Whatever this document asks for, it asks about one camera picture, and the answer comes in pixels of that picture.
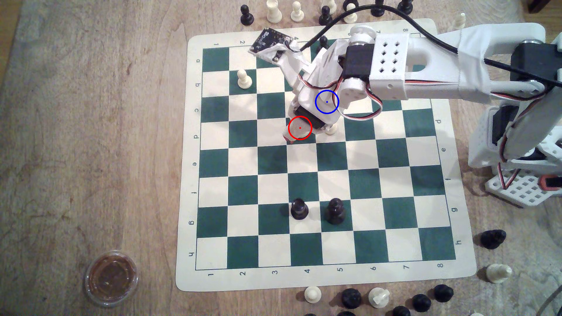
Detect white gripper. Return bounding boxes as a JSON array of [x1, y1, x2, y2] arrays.
[[283, 39, 352, 144]]

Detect green white chess board mat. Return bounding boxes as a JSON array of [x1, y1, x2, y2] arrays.
[[175, 18, 478, 292]]

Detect white chess rook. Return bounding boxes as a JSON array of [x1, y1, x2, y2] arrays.
[[266, 0, 283, 24]]

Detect clear plastic cup brown content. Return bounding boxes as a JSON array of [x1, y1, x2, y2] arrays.
[[84, 250, 140, 308]]

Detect orange table clamp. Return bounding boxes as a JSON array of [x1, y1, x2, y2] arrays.
[[539, 175, 562, 191]]

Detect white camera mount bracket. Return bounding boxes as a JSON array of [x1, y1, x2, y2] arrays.
[[272, 46, 314, 90]]

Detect red white black servo wire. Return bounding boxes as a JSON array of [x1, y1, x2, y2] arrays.
[[296, 72, 383, 121]]

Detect black camera circuit board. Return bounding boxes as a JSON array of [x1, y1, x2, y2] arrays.
[[249, 28, 296, 62]]

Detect black camera cable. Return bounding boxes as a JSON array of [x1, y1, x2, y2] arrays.
[[301, 4, 562, 86]]

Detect white perforated base plate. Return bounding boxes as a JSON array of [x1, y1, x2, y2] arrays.
[[484, 169, 562, 208]]

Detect thin grey cable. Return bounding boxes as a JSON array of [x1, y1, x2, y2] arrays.
[[539, 284, 562, 316]]

